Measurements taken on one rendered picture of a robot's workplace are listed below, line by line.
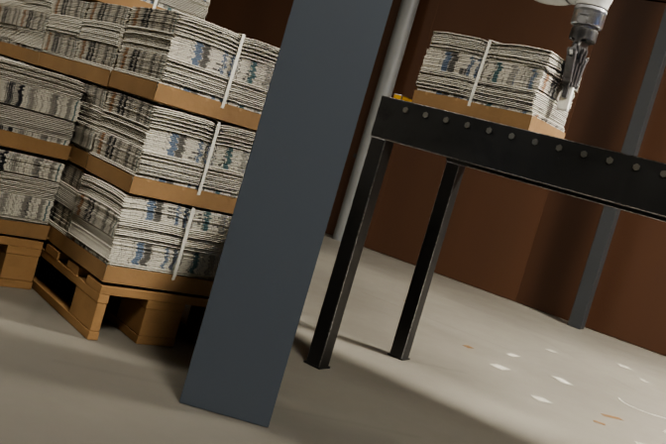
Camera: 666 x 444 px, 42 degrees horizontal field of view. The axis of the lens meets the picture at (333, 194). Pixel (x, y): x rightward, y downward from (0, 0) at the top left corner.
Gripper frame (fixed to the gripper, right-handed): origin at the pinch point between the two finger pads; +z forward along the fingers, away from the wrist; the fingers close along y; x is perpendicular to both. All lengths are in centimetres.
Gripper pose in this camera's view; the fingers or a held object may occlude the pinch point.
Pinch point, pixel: (565, 98)
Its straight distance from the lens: 254.0
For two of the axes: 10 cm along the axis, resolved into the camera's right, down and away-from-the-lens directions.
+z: -2.6, 9.6, 0.6
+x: 8.0, 2.5, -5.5
